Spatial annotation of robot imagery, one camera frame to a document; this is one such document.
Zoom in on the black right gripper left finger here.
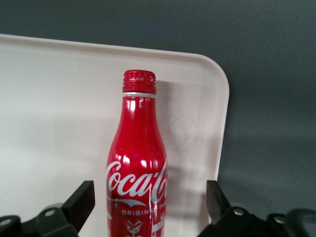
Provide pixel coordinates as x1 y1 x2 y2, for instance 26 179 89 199
0 180 96 237

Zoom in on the beige plastic tray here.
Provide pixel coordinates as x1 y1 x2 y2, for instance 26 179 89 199
0 34 230 237

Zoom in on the red coke bottle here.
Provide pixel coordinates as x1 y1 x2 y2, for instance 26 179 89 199
105 70 169 237

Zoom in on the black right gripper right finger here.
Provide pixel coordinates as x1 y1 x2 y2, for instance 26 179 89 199
197 180 291 237

